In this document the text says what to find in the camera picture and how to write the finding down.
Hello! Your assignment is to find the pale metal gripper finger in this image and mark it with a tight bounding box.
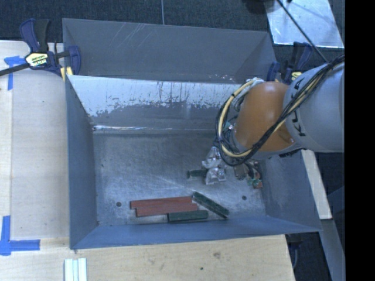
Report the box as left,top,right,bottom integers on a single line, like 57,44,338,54
204,167,227,186
201,146,224,169

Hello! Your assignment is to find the grey metal bin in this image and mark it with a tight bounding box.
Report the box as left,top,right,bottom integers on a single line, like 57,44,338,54
62,18,323,250

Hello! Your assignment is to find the red-brown flat block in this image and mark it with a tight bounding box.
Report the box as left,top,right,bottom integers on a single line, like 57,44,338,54
135,203,199,218
129,196,195,210

